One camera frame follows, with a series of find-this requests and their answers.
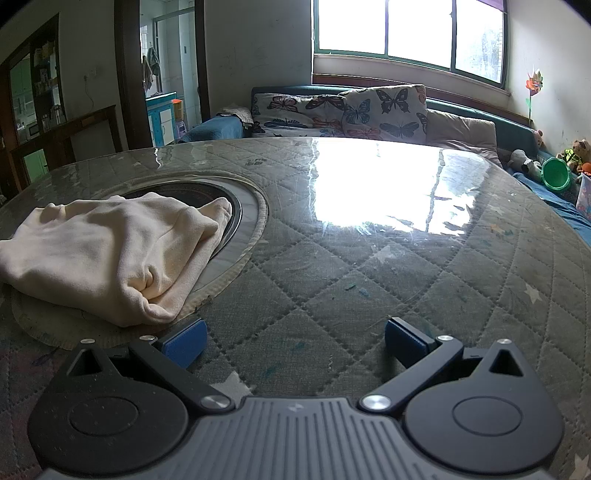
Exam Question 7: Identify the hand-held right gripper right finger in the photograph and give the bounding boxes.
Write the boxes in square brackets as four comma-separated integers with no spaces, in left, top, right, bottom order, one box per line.
[361,318,536,413]

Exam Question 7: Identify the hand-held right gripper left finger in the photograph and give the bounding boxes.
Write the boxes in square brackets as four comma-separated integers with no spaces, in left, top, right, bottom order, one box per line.
[65,318,234,413]

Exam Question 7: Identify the cream shirt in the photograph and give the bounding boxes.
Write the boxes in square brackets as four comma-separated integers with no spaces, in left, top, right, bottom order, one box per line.
[0,193,233,328]

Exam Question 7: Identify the hanging grey clothes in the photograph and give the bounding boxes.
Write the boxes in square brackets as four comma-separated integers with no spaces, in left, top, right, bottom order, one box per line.
[141,46,161,92]

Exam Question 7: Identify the blue sofa sheet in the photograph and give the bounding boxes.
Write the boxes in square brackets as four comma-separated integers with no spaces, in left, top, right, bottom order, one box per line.
[505,171,591,229]

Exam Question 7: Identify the blue sofa cover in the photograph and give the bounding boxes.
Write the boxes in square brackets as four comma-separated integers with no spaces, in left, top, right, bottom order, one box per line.
[178,115,245,145]

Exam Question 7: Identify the grey plush toy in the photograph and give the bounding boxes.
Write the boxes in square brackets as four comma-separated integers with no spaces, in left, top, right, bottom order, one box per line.
[509,148,543,182]

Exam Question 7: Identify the beige cushion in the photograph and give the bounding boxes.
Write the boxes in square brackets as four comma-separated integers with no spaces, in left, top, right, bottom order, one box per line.
[425,110,505,167]

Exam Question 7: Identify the blue cabinet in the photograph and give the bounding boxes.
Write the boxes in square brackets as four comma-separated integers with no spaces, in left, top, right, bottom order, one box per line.
[146,92,178,147]

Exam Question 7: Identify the green plastic bucket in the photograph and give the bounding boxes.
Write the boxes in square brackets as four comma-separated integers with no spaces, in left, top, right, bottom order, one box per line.
[541,157,574,192]

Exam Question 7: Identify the clear plastic box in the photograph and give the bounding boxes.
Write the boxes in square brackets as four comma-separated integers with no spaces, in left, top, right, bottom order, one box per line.
[575,174,591,214]

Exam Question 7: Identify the beige towel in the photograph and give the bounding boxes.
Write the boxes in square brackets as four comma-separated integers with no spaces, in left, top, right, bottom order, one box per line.
[217,107,254,126]

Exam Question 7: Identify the butterfly print cushions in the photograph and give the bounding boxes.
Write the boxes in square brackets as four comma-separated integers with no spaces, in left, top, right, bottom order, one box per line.
[249,84,591,217]

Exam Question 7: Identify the dark wooden sideboard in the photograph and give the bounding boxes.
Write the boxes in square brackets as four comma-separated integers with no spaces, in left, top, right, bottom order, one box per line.
[9,105,118,188]

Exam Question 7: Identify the brown teddy bear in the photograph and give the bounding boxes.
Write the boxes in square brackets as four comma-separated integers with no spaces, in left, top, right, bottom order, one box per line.
[556,138,591,172]

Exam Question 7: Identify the colourful pinwheel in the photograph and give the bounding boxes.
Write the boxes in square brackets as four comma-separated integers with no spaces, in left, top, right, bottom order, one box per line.
[525,69,544,126]

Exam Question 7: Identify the dark wooden shelf unit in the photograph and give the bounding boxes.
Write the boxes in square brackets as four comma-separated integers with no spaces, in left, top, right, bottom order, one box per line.
[0,13,63,195]

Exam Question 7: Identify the green framed window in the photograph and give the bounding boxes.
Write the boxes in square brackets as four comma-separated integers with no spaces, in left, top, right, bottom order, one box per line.
[313,0,511,90]

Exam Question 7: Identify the dark wooden door frame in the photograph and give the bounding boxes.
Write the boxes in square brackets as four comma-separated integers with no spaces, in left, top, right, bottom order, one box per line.
[114,0,211,149]

